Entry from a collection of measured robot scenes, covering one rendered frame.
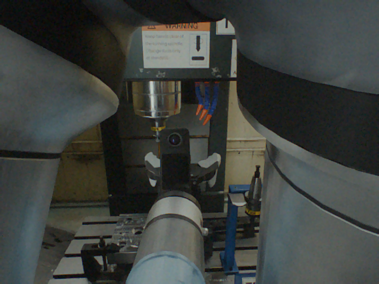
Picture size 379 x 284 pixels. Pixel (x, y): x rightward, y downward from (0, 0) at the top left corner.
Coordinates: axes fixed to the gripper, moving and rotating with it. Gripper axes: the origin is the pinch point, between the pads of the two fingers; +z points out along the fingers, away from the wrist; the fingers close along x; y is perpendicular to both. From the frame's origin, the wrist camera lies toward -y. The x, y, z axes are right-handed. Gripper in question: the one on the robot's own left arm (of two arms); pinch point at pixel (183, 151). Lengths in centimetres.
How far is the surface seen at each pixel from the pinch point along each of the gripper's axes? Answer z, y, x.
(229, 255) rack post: 23, 49, 15
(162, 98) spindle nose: 25.0, -7.2, -7.7
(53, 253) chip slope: 52, 78, -71
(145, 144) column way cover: 74, 25, -25
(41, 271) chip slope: 40, 78, -71
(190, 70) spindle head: 13.0, -16.0, 1.3
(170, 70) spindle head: 12.6, -16.2, -3.6
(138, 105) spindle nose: 26.2, -4.9, -15.3
